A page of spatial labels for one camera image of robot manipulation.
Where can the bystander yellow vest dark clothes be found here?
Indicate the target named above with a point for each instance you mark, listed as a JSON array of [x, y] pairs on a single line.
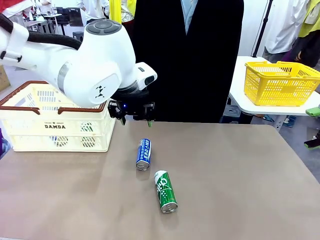
[[310, 37]]

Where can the bystander in white shirt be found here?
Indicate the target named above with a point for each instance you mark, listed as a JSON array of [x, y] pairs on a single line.
[[282, 25]]

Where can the yellow plastic shopping basket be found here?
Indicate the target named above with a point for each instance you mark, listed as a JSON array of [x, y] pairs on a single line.
[[275, 85]]

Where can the blue drink can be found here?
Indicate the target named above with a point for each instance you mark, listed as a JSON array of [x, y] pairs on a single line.
[[144, 152]]

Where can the small grey step stool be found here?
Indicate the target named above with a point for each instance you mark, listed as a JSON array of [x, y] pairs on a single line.
[[78, 36]]

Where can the grey standing desk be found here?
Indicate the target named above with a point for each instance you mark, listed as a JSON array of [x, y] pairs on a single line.
[[47, 21]]

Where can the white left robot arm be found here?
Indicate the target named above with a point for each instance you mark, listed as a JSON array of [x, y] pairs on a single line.
[[95, 62]]

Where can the grey plastic stool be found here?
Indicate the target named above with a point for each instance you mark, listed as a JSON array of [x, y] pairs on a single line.
[[232, 111]]

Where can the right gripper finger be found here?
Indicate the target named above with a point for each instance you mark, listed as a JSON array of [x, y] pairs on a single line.
[[313, 111], [312, 144]]

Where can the bystander in grey trousers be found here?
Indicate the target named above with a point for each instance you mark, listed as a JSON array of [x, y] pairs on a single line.
[[12, 6]]

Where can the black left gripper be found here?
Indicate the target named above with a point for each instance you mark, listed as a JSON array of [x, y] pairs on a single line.
[[132, 107]]

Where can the person in black jacket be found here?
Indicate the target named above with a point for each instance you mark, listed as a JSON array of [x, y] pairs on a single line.
[[200, 75]]

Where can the bystander white shirt navy trousers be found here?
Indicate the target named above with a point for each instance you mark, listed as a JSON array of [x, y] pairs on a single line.
[[95, 11]]

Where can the brown cardboard box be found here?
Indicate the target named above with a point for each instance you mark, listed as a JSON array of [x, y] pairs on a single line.
[[3, 77]]

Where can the white side table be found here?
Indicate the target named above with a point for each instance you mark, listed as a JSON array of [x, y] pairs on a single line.
[[237, 82]]

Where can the bystander yellow vest black trousers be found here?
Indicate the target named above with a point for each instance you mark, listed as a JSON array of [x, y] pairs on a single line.
[[120, 11]]

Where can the black tripod pole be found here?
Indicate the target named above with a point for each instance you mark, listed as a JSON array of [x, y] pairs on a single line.
[[261, 30]]

